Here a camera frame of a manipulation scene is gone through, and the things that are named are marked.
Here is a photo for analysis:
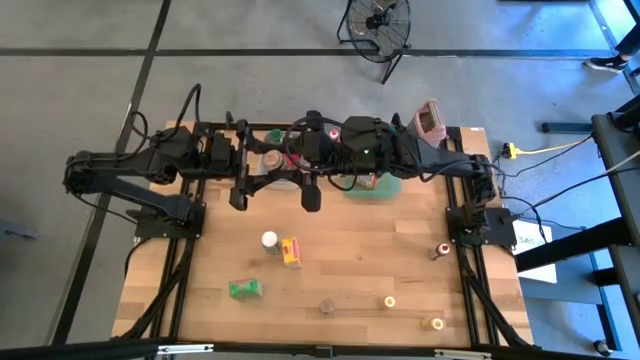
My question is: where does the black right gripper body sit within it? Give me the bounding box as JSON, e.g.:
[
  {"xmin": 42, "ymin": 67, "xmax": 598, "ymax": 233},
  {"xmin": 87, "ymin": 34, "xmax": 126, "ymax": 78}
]
[{"xmin": 294, "ymin": 127, "xmax": 346, "ymax": 174}]

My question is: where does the person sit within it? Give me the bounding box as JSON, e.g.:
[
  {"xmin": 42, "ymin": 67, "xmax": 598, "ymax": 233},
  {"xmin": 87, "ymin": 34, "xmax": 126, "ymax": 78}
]
[{"xmin": 583, "ymin": 27, "xmax": 640, "ymax": 75}]

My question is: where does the white lid bagel seasoning jar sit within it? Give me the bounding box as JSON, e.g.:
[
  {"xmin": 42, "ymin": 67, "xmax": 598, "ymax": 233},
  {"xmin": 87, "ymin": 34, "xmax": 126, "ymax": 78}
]
[{"xmin": 260, "ymin": 230, "xmax": 281, "ymax": 255}]

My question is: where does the black aluminium table frame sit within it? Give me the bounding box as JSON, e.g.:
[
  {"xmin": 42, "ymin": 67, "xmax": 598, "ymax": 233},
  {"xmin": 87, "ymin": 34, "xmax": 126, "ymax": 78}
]
[{"xmin": 0, "ymin": 110, "xmax": 640, "ymax": 360}]

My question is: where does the black floor fan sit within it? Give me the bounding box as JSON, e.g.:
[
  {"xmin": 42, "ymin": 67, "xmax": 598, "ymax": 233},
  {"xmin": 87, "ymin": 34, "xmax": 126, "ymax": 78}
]
[{"xmin": 335, "ymin": 0, "xmax": 413, "ymax": 85}]

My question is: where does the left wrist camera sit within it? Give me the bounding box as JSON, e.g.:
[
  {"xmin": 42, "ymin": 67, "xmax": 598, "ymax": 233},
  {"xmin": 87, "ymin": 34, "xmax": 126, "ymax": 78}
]
[{"xmin": 228, "ymin": 187, "xmax": 250, "ymax": 211}]

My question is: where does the grey plastic bin with handles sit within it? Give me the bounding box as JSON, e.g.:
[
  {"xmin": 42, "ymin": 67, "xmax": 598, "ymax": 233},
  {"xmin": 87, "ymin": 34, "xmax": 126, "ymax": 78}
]
[{"xmin": 256, "ymin": 130, "xmax": 304, "ymax": 192}]

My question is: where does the black side table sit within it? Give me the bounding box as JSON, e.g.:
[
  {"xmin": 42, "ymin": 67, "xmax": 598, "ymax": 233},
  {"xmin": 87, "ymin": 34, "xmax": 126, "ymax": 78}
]
[{"xmin": 514, "ymin": 94, "xmax": 640, "ymax": 354}]

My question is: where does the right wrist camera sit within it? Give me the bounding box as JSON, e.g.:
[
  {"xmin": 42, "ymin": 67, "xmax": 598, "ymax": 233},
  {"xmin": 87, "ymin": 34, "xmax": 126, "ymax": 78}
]
[{"xmin": 300, "ymin": 183, "xmax": 323, "ymax": 213}]

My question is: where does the teal plastic tray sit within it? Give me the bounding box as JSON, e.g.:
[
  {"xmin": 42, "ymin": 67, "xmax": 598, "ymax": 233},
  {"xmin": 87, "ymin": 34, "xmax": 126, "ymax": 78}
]
[{"xmin": 342, "ymin": 124, "xmax": 402, "ymax": 200}]

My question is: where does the green Apple Jacks box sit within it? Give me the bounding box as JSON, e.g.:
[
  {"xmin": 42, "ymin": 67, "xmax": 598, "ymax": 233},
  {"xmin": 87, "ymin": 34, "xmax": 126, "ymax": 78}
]
[{"xmin": 228, "ymin": 277, "xmax": 265, "ymax": 303}]

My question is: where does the white paper sheet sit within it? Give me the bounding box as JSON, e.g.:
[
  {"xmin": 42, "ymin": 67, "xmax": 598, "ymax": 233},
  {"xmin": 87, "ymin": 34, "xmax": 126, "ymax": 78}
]
[{"xmin": 512, "ymin": 219, "xmax": 559, "ymax": 285}]

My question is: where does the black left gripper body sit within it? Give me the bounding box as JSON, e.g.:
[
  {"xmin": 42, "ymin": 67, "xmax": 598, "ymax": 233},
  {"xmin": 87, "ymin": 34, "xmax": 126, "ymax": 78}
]
[{"xmin": 202, "ymin": 119, "xmax": 251, "ymax": 194}]

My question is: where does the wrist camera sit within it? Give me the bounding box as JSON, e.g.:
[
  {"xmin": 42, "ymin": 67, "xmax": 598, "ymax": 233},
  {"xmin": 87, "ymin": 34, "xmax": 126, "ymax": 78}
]
[
  {"xmin": 228, "ymin": 187, "xmax": 250, "ymax": 211},
  {"xmin": 300, "ymin": 183, "xmax": 323, "ymax": 213}
]

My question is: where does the yellow power plug cable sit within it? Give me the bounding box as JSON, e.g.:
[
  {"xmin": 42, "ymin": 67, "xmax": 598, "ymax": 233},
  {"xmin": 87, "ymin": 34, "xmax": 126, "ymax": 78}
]
[{"xmin": 501, "ymin": 134, "xmax": 596, "ymax": 161}]

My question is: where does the yellow Corn Pops box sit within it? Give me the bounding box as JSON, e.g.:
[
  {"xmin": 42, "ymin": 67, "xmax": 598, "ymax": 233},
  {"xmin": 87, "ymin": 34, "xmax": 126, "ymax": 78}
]
[{"xmin": 280, "ymin": 235, "xmax": 303, "ymax": 269}]

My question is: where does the silver metal bracket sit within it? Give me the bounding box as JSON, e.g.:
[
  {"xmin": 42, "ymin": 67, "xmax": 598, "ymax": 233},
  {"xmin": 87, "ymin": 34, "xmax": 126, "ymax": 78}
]
[
  {"xmin": 156, "ymin": 343, "xmax": 215, "ymax": 356},
  {"xmin": 433, "ymin": 348, "xmax": 494, "ymax": 360}
]

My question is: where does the metal box grater pink handle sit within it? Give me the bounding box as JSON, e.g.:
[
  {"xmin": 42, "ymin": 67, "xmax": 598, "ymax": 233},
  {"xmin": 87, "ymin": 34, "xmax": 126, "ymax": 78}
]
[{"xmin": 407, "ymin": 98, "xmax": 448, "ymax": 149}]

